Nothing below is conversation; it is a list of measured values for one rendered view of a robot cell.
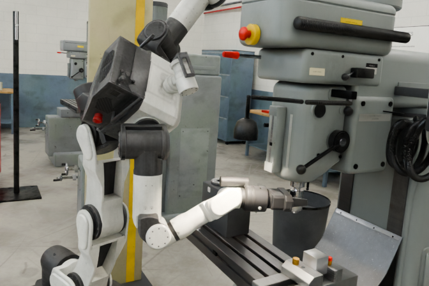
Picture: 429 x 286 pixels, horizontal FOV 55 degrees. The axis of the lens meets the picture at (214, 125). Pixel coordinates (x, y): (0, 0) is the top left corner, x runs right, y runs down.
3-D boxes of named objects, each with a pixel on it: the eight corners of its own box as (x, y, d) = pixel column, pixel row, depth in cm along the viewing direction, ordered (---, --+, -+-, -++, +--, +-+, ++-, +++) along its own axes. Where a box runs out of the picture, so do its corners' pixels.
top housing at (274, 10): (281, 45, 110) (286, -17, 107) (231, 45, 132) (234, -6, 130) (396, 56, 132) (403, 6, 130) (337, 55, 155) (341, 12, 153)
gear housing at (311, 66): (302, 83, 116) (306, 47, 115) (254, 78, 137) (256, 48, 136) (382, 87, 133) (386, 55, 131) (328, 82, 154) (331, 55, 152)
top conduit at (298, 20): (300, 29, 107) (301, 15, 107) (290, 29, 111) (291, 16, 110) (410, 43, 129) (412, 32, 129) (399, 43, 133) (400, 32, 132)
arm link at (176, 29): (162, 9, 150) (140, 37, 147) (180, 18, 146) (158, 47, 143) (172, 28, 160) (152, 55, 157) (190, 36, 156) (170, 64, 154)
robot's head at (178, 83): (171, 99, 133) (188, 87, 128) (161, 71, 136) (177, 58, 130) (186, 99, 138) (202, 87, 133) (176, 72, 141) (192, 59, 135)
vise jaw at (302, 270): (308, 291, 122) (309, 278, 121) (280, 272, 132) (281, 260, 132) (322, 286, 125) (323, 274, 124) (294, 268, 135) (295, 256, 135)
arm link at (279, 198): (294, 192, 131) (258, 191, 130) (291, 220, 133) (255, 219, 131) (283, 180, 144) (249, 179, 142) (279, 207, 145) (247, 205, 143)
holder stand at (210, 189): (225, 238, 172) (229, 192, 169) (200, 219, 191) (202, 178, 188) (249, 233, 179) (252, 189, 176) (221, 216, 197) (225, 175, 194)
